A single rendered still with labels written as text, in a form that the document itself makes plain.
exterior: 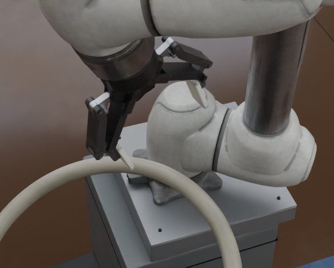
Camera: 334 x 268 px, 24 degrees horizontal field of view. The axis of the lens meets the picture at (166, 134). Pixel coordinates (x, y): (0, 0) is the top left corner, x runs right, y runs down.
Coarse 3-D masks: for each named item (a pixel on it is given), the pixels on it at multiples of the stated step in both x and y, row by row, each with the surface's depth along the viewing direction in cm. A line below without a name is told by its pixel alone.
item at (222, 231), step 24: (72, 168) 139; (96, 168) 138; (120, 168) 137; (144, 168) 135; (168, 168) 134; (24, 192) 139; (192, 192) 131; (0, 216) 138; (216, 216) 128; (0, 240) 138; (240, 264) 124
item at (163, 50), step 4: (168, 40) 96; (172, 40) 96; (164, 44) 96; (168, 44) 96; (160, 48) 96; (164, 48) 96; (168, 48) 96; (156, 52) 96; (160, 52) 96; (164, 52) 96; (168, 52) 97; (172, 52) 97; (164, 56) 97; (168, 56) 97; (172, 56) 97
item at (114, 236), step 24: (96, 192) 201; (120, 192) 200; (96, 216) 211; (120, 216) 194; (96, 240) 223; (120, 240) 189; (240, 240) 191; (264, 240) 195; (96, 264) 238; (120, 264) 191; (144, 264) 184; (168, 264) 187; (192, 264) 191; (216, 264) 194; (264, 264) 203
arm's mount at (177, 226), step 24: (120, 144) 201; (144, 144) 202; (144, 192) 191; (216, 192) 192; (240, 192) 192; (264, 192) 192; (288, 192) 193; (144, 216) 186; (168, 216) 186; (192, 216) 186; (240, 216) 187; (264, 216) 189; (288, 216) 192; (144, 240) 186; (168, 240) 181; (192, 240) 185; (216, 240) 188
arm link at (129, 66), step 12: (132, 48) 85; (144, 48) 87; (84, 60) 87; (96, 60) 85; (108, 60) 85; (120, 60) 85; (132, 60) 86; (144, 60) 88; (96, 72) 88; (108, 72) 87; (120, 72) 87; (132, 72) 88
